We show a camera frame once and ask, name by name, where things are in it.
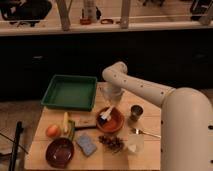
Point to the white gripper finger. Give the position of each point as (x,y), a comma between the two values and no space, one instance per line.
(108,112)
(103,114)

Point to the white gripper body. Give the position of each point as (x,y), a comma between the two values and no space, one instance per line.
(112,94)

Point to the wooden handled brush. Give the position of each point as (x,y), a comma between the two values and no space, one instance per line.
(81,124)

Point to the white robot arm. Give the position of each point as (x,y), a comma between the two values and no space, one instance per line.
(186,119)

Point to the red bowl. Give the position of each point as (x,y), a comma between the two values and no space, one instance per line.
(113,125)

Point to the dark maroon bowl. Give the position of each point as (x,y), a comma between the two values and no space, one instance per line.
(59,152)

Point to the dark dried grape bunch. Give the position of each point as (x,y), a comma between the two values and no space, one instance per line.
(115,144)

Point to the small metal cup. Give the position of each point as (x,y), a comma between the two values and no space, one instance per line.
(136,112)

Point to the blue sponge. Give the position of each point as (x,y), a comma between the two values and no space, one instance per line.
(86,144)

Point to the metal spoon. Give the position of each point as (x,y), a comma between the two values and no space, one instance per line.
(138,131)

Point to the green plastic tray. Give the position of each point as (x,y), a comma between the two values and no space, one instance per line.
(71,92)

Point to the translucent plastic cup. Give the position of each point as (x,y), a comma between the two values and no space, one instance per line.
(135,143)

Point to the orange peach fruit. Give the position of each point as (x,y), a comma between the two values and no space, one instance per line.
(53,131)

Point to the black stand pole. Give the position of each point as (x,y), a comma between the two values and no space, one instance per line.
(15,146)

